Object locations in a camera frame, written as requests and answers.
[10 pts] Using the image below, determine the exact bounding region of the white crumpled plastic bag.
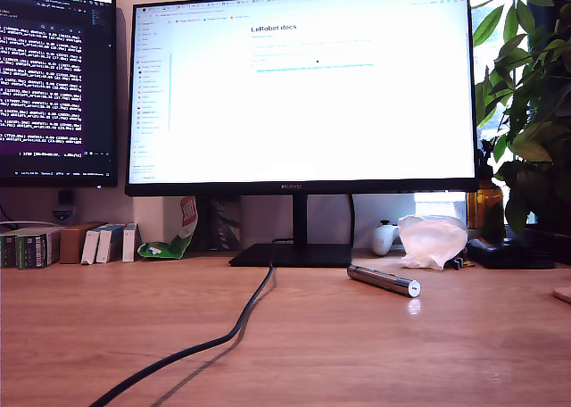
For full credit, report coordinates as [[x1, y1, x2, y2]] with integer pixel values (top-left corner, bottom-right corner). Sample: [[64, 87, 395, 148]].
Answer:
[[396, 214, 469, 272]]

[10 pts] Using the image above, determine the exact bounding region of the thick black table cable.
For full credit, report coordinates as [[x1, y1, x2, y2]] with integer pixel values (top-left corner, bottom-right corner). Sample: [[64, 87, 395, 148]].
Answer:
[[88, 237, 295, 407]]

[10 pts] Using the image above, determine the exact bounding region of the thin black monitor cable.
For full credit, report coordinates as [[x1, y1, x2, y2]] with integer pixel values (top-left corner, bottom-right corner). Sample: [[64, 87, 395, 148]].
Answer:
[[346, 194, 358, 250]]

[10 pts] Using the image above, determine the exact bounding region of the white and blue small box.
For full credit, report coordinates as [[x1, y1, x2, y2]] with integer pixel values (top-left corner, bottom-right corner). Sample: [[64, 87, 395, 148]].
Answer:
[[121, 222, 142, 263], [80, 225, 108, 265], [95, 223, 126, 264]]

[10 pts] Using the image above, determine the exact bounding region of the brown cardboard box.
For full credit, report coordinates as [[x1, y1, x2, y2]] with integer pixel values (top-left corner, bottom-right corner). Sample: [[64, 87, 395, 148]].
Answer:
[[59, 221, 108, 264]]

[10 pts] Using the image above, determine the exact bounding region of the black plant pot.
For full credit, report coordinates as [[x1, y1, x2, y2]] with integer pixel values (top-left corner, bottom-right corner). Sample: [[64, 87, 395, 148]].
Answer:
[[525, 222, 571, 265]]

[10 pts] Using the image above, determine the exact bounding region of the black Huawei monitor white screen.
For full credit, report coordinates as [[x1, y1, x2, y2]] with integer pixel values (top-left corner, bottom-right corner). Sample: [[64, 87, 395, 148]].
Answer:
[[124, 0, 482, 269]]

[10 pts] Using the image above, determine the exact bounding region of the amber glass pump bottle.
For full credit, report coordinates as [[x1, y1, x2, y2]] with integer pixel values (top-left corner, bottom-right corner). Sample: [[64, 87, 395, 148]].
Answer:
[[466, 139, 509, 241]]

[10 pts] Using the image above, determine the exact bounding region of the black monitor dark terminal screen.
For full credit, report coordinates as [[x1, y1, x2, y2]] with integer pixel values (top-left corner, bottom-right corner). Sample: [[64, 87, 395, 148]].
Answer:
[[0, 0, 120, 188]]

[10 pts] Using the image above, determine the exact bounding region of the black zip pouch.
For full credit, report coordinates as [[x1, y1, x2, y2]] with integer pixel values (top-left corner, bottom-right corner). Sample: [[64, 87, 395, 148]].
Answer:
[[466, 235, 559, 270]]

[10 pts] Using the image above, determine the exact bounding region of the metallic silver laser pointer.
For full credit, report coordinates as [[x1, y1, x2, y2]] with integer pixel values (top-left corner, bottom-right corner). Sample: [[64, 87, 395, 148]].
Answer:
[[347, 264, 422, 299]]

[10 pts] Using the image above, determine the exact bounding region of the thin white cable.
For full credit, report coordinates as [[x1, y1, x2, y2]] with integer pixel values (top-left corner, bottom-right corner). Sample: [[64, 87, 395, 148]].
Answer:
[[0, 219, 63, 230]]

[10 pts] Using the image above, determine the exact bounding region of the green printed box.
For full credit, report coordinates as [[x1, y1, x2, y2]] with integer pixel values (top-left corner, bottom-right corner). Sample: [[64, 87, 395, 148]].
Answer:
[[0, 232, 19, 269], [15, 227, 62, 270]]

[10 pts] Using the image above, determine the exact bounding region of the white game controller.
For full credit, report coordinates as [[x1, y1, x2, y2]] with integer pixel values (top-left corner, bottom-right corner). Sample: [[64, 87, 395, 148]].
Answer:
[[371, 220, 402, 257]]

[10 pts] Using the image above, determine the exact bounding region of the green leafy houseplant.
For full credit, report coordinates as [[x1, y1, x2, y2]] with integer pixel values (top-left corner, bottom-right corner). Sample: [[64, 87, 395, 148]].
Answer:
[[471, 0, 571, 238]]

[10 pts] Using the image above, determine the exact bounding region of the green white snack bag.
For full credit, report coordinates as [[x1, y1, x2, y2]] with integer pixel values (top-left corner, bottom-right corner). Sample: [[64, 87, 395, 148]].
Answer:
[[137, 195, 199, 260]]

